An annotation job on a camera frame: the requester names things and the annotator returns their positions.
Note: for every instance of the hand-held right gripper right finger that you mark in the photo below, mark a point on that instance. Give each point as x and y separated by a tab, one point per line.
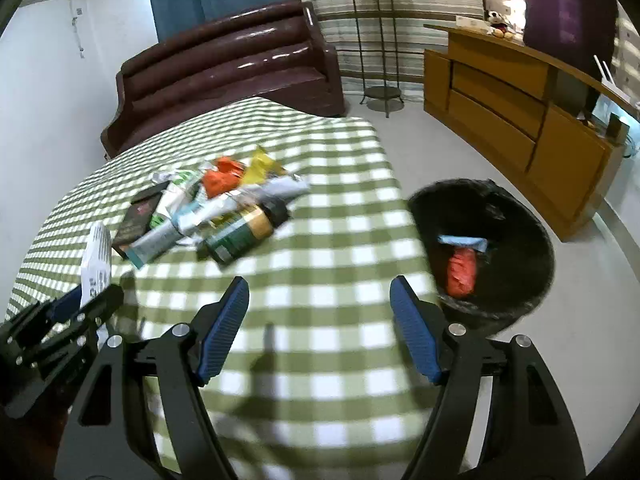
415	330

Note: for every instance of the dark brown leather sofa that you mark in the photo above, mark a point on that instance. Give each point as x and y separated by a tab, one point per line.
225	60

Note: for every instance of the white printed paper packet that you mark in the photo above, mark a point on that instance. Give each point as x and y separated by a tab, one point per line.
97	255

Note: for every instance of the yellow wrapper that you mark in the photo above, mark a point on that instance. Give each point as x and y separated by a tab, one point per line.
260	167

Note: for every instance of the white blue crumpled wrapper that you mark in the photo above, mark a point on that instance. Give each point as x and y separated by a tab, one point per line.
200	215

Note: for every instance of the green white plastic bag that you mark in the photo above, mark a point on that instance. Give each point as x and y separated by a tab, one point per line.
177	192

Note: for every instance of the black flat box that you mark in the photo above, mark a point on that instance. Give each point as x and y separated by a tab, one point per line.
137	215

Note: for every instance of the orange plastic bag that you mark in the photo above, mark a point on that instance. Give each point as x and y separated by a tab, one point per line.
460	272
217	182

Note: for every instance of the green checkered tablecloth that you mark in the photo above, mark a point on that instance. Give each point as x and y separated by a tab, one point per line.
325	260

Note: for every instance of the wooden cabinet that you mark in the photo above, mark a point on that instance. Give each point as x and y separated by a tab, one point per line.
500	110

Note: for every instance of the white flat box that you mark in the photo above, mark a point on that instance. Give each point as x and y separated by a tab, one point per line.
470	21

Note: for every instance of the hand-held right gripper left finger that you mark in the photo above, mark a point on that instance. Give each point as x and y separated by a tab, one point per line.
225	330

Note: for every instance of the striped beige curtain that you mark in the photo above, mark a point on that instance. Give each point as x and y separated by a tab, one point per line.
425	5

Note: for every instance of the small plush toy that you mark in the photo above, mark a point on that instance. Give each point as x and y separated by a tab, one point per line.
496	19

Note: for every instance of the white tube green print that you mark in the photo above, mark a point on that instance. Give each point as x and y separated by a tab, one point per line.
150	245

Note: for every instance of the purple curtain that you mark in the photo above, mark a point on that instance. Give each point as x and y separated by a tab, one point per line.
565	10

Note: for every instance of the silver wrapper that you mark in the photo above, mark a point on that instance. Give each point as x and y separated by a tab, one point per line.
285	187

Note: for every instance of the black metal plant stand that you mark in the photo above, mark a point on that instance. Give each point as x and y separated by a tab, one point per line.
382	92

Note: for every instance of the green jar black lid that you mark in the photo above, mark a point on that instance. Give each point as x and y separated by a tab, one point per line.
235	240

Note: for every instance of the black trash bin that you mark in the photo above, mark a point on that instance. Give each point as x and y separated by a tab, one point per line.
500	220

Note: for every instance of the white router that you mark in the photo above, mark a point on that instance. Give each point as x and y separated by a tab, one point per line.
625	95

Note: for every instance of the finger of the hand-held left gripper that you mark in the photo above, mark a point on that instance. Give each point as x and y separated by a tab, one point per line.
67	305
90	317

